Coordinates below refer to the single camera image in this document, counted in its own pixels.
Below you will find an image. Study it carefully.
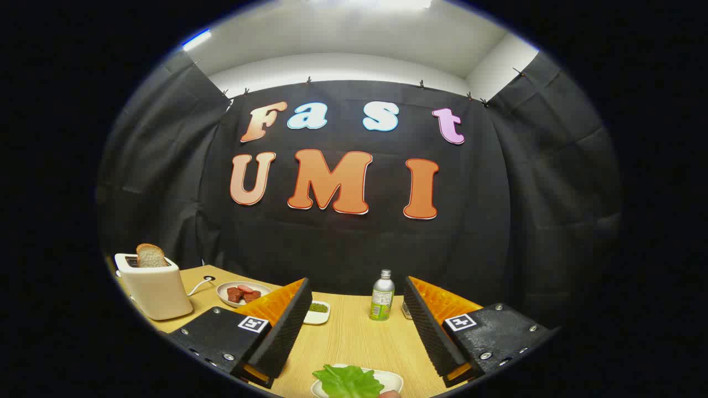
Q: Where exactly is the green lettuce leaf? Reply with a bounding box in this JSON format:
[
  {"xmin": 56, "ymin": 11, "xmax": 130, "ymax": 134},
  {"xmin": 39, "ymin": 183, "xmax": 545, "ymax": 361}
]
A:
[{"xmin": 313, "ymin": 364, "xmax": 384, "ymax": 398}]

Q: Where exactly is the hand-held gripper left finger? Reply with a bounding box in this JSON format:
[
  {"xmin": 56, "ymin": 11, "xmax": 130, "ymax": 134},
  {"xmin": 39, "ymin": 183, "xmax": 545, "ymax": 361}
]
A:
[{"xmin": 166, "ymin": 277, "xmax": 313, "ymax": 389}]

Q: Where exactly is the grey round plate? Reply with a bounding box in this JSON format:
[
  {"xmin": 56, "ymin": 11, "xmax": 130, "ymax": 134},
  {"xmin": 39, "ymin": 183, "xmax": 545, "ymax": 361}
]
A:
[{"xmin": 216, "ymin": 281, "xmax": 273, "ymax": 308}]

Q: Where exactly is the white divided dish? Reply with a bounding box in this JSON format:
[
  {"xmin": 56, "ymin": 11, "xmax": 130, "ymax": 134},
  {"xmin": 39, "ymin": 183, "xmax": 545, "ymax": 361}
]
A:
[{"xmin": 303, "ymin": 300, "xmax": 331, "ymax": 325}]

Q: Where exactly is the white oblong plate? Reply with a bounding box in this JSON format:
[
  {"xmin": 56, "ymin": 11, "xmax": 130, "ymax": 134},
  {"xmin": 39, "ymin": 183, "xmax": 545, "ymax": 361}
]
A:
[{"xmin": 311, "ymin": 363, "xmax": 404, "ymax": 398}]

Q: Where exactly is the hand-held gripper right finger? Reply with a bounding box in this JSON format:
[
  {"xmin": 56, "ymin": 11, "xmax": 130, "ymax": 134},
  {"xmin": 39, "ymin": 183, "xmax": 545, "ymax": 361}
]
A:
[{"xmin": 403, "ymin": 276, "xmax": 559, "ymax": 389}]

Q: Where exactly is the white toaster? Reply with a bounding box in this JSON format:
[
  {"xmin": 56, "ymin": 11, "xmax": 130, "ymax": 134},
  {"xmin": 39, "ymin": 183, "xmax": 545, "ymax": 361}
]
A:
[{"xmin": 114, "ymin": 253, "xmax": 194, "ymax": 321}]

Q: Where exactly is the black backdrop cloth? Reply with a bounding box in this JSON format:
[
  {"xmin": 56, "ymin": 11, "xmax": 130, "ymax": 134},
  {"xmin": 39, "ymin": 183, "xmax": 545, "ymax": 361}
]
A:
[{"xmin": 97, "ymin": 53, "xmax": 623, "ymax": 332}]

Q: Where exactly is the green label bottle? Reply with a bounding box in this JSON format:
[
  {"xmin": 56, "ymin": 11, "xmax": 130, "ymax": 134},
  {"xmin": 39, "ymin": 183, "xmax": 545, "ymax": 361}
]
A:
[{"xmin": 369, "ymin": 269, "xmax": 395, "ymax": 322}]

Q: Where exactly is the toasted bread slice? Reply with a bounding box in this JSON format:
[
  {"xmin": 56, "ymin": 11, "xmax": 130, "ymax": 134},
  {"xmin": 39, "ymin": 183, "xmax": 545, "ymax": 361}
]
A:
[{"xmin": 136, "ymin": 243, "xmax": 169, "ymax": 269}]

